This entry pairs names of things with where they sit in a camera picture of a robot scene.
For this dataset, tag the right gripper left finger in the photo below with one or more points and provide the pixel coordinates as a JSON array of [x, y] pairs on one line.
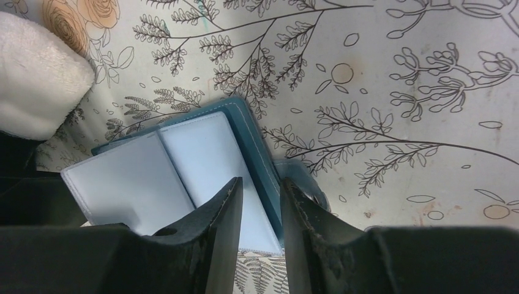
[[196, 254]]

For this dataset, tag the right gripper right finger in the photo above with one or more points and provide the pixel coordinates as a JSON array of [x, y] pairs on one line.
[[326, 255]]

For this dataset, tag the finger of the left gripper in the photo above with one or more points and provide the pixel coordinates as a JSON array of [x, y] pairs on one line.
[[43, 200]]

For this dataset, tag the teal leather card holder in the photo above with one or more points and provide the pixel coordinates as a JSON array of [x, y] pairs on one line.
[[156, 176]]

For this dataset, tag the black white checkered blanket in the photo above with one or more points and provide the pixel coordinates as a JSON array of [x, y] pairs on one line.
[[42, 81]]

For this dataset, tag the floral patterned table mat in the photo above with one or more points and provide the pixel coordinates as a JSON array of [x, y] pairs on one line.
[[405, 113]]

